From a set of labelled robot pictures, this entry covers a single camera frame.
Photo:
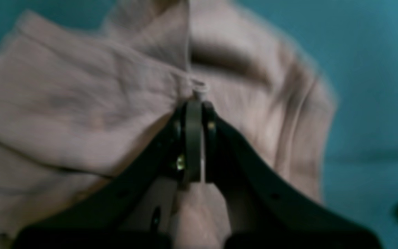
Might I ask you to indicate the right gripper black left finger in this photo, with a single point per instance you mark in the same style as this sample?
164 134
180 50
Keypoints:
133 210

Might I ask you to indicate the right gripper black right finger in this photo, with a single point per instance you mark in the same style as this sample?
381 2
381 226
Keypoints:
266 212

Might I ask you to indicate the pink T-shirt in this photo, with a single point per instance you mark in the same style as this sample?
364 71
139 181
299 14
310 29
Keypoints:
77 108

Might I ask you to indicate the blue table cloth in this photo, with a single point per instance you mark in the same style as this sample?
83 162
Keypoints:
356 43

